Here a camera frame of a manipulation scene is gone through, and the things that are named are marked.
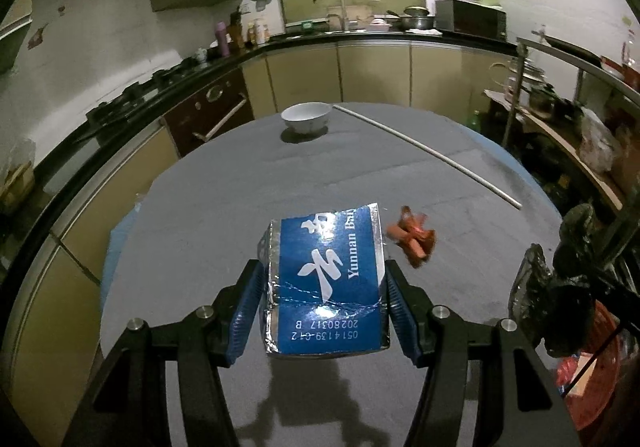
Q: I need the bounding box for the blue and silver carton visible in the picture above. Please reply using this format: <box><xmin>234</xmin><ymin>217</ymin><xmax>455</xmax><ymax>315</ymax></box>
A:
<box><xmin>257</xmin><ymin>201</ymin><xmax>392</xmax><ymax>359</ymax></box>

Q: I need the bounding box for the metal kitchen faucet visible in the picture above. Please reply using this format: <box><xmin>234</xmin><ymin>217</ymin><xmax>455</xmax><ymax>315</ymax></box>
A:
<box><xmin>313</xmin><ymin>0</ymin><xmax>348</xmax><ymax>32</ymax></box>

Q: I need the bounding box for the row of sauce bottles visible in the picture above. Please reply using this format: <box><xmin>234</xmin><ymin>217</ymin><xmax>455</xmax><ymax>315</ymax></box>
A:
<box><xmin>247</xmin><ymin>20</ymin><xmax>271</xmax><ymax>45</ymax></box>

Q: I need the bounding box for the dark cooking pot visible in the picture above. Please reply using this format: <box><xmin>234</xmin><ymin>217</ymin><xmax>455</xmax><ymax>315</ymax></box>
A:
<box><xmin>505</xmin><ymin>62</ymin><xmax>556</xmax><ymax>118</ymax></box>

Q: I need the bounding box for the metal storage rack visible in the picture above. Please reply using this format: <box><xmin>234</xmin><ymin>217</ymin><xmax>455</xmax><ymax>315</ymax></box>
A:
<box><xmin>482</xmin><ymin>37</ymin><xmax>640</xmax><ymax>278</ymax></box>

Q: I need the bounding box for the black electric griddle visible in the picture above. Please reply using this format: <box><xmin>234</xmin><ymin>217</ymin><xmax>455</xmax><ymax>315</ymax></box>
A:
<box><xmin>547</xmin><ymin>38</ymin><xmax>601</xmax><ymax>63</ymax></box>

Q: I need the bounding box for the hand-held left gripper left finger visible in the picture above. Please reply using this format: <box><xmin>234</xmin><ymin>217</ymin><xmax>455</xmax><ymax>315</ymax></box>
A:
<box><xmin>60</xmin><ymin>259</ymin><xmax>268</xmax><ymax>447</ymax></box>

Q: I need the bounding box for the microwave oven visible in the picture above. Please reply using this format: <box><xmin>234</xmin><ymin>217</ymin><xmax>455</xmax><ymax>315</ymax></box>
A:
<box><xmin>434</xmin><ymin>0</ymin><xmax>507</xmax><ymax>39</ymax></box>

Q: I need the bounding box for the metal cooking pot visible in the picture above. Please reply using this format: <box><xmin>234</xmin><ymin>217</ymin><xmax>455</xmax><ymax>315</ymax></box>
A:
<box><xmin>402</xmin><ymin>6</ymin><xmax>435</xmax><ymax>30</ymax></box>

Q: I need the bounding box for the long white rod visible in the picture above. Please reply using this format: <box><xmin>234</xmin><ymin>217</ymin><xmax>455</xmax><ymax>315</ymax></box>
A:
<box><xmin>332</xmin><ymin>104</ymin><xmax>522</xmax><ymax>209</ymax></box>

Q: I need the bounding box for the black gas stove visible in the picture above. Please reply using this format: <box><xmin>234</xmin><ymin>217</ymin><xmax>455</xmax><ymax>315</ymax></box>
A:
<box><xmin>86</xmin><ymin>60</ymin><xmax>201</xmax><ymax>128</ymax></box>

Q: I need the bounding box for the blue under cloth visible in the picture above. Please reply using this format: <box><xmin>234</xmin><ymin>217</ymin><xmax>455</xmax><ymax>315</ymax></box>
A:
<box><xmin>100</xmin><ymin>124</ymin><xmax>556</xmax><ymax>288</ymax></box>

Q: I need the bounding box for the orange wrapper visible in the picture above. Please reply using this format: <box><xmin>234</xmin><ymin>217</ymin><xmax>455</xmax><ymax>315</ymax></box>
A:
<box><xmin>386</xmin><ymin>206</ymin><xmax>437</xmax><ymax>270</ymax></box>

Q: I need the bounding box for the white ceramic bowl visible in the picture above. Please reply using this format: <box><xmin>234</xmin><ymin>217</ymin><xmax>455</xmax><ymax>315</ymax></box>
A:
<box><xmin>280</xmin><ymin>102</ymin><xmax>332</xmax><ymax>135</ymax></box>

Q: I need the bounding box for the black kitchen countertop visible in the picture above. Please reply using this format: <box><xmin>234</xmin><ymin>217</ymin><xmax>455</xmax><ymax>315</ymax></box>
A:
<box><xmin>0</xmin><ymin>27</ymin><xmax>518</xmax><ymax>228</ymax></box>

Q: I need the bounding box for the built-in dark oven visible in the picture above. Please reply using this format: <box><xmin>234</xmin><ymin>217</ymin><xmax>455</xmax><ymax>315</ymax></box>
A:
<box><xmin>162</xmin><ymin>67</ymin><xmax>256</xmax><ymax>158</ymax></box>

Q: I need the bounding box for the black plastic bag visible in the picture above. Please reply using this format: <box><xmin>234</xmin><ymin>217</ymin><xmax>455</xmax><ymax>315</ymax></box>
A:
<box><xmin>509</xmin><ymin>204</ymin><xmax>608</xmax><ymax>358</ymax></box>

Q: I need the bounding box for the red plastic basket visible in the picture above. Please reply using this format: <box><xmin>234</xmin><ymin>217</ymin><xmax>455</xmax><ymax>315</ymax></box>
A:
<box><xmin>556</xmin><ymin>299</ymin><xmax>640</xmax><ymax>433</ymax></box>

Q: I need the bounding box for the clear bag with bread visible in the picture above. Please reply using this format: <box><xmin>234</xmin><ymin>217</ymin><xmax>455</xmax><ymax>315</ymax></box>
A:
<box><xmin>0</xmin><ymin>137</ymin><xmax>38</xmax><ymax>215</ymax></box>

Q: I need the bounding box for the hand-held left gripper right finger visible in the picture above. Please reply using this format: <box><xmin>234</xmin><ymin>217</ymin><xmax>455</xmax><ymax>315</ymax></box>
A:
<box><xmin>382</xmin><ymin>258</ymin><xmax>583</xmax><ymax>447</ymax></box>

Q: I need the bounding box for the white plastic bag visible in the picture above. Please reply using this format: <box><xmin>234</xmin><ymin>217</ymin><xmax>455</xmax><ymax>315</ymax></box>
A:
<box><xmin>580</xmin><ymin>107</ymin><xmax>621</xmax><ymax>173</ymax></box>

